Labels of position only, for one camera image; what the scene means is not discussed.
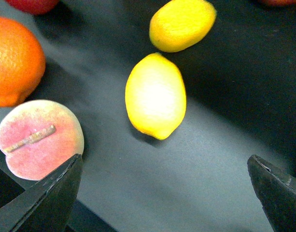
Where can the large bumpy orange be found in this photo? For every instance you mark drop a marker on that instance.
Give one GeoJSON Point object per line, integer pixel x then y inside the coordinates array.
{"type": "Point", "coordinates": [22, 62]}

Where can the red apple near centre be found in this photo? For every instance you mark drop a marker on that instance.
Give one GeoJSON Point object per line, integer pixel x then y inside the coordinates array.
{"type": "Point", "coordinates": [33, 7]}

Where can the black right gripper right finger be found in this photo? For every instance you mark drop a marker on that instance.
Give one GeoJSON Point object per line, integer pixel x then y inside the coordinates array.
{"type": "Point", "coordinates": [276, 191]}

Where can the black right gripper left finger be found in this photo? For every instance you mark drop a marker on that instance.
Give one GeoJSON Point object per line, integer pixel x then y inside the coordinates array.
{"type": "Point", "coordinates": [47, 205]}

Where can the near black display tray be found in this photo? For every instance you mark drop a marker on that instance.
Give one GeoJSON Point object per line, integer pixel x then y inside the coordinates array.
{"type": "Point", "coordinates": [241, 100]}

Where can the pink peach with stem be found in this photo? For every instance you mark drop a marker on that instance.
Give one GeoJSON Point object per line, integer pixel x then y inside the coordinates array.
{"type": "Point", "coordinates": [38, 136]}

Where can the yellow lemon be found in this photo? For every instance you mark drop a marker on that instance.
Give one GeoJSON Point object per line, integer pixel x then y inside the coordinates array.
{"type": "Point", "coordinates": [155, 96]}
{"type": "Point", "coordinates": [180, 24]}

